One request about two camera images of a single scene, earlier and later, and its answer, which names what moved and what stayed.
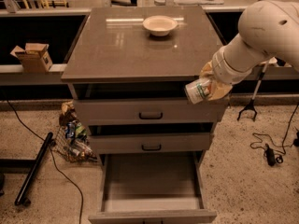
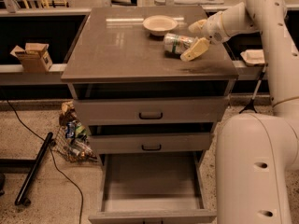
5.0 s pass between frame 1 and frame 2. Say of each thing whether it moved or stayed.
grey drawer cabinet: stayed
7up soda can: moved
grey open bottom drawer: stayed
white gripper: moved
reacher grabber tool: stayed
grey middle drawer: stayed
